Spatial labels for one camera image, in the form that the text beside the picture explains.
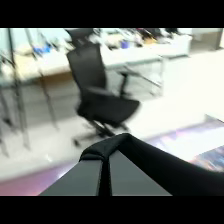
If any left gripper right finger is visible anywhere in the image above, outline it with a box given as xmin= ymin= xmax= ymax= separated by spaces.
xmin=108 ymin=149 xmax=172 ymax=197

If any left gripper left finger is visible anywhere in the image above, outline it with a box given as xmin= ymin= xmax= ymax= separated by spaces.
xmin=39 ymin=159 xmax=103 ymax=197

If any black garment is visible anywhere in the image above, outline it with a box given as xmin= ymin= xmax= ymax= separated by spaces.
xmin=79 ymin=132 xmax=224 ymax=197

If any black office chair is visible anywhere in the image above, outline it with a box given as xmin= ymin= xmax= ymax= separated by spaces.
xmin=65 ymin=43 xmax=141 ymax=148

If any white office desk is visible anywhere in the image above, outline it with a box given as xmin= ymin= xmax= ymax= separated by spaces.
xmin=98 ymin=32 xmax=194 ymax=98

